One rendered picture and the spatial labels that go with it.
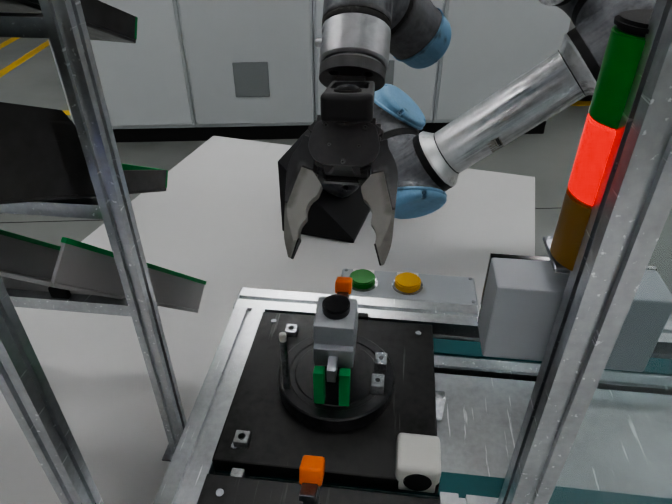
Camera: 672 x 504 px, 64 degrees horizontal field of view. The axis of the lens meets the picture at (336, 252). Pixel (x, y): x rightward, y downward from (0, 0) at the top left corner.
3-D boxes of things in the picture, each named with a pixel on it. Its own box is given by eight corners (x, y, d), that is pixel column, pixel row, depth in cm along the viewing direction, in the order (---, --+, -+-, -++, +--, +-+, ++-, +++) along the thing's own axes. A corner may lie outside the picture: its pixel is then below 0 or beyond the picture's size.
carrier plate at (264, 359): (264, 321, 77) (262, 309, 76) (431, 334, 75) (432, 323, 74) (213, 470, 58) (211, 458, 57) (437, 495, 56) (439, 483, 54)
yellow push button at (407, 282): (394, 280, 85) (395, 270, 84) (419, 282, 85) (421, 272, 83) (393, 296, 82) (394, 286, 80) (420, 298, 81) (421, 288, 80)
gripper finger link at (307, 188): (299, 263, 59) (335, 188, 60) (290, 258, 53) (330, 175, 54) (274, 251, 59) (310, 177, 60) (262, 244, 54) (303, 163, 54)
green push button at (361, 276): (350, 277, 86) (350, 267, 84) (375, 279, 85) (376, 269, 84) (348, 293, 82) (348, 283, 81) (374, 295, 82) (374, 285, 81)
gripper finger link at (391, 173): (408, 207, 54) (382, 128, 55) (409, 204, 53) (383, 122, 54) (363, 221, 55) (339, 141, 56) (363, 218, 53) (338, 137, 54)
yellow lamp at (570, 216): (543, 234, 40) (559, 174, 37) (613, 239, 39) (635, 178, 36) (558, 275, 35) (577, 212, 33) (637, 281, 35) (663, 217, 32)
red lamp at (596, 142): (559, 173, 37) (578, 103, 34) (636, 177, 36) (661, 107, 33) (577, 210, 33) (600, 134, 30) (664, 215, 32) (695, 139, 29)
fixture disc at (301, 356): (290, 338, 72) (290, 327, 71) (395, 347, 70) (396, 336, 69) (267, 425, 60) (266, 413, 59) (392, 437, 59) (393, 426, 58)
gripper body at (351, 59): (380, 192, 61) (387, 90, 62) (380, 173, 52) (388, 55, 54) (313, 188, 62) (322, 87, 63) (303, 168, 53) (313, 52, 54)
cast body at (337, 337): (321, 323, 64) (319, 281, 60) (358, 326, 64) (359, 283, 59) (311, 380, 58) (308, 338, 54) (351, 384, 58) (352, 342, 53)
